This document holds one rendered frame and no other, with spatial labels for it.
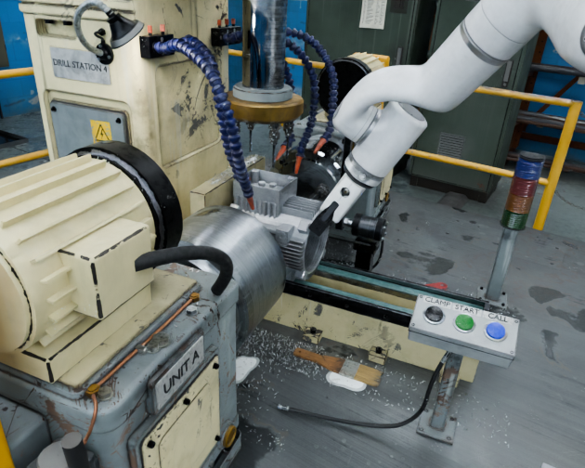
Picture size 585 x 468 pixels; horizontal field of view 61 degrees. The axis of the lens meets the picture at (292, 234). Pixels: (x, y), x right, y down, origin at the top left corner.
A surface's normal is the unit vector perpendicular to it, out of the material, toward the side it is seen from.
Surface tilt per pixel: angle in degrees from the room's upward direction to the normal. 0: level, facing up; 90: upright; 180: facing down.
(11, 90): 90
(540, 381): 0
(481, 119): 90
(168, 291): 0
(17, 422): 0
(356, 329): 90
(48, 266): 67
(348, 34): 90
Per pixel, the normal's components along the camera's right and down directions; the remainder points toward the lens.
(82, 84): -0.39, 0.40
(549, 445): 0.05, -0.89
